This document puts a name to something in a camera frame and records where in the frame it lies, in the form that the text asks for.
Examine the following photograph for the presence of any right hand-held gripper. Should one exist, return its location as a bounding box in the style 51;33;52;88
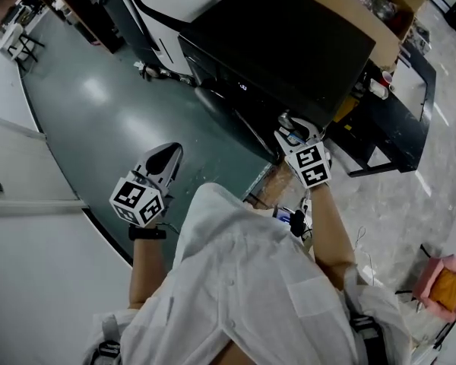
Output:
274;116;333;189

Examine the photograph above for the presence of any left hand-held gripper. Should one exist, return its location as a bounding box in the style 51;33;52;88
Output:
109;142;184;229

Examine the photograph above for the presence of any black washing machine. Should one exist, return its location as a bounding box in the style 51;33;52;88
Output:
177;0;377;161

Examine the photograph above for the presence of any person's left forearm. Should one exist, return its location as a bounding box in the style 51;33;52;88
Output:
127;219;169;310

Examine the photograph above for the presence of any person's right forearm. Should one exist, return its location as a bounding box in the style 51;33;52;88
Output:
308;182;359;292

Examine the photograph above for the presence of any yellow packet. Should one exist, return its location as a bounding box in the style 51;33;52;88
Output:
333;96;361;124

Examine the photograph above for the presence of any black wristband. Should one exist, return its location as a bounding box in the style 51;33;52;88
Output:
128;224;168;242

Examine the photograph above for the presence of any black chest-mounted device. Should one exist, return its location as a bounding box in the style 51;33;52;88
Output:
272;198;314;251

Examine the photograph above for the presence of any white plastic cup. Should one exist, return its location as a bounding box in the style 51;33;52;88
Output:
367;78;390;101

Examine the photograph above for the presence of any black low table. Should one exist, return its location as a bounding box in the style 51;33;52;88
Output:
326;47;439;178

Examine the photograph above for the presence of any large cardboard box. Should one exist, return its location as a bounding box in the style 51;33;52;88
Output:
302;0;431;72

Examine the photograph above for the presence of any white and black appliance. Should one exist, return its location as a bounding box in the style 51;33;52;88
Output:
87;0;239;76

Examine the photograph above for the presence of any white shirt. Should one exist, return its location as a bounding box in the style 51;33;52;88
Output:
84;182;413;365

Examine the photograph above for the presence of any brown wooden shelf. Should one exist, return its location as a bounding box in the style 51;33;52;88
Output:
29;0;125;54

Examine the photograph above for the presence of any black folding chair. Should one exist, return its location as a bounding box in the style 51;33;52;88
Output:
6;31;46;72

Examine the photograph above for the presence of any pink box with yellow filling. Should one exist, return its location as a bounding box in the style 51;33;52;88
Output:
413;254;456;323

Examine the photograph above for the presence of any grey backpack strap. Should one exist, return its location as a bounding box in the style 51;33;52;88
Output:
93;313;123;365

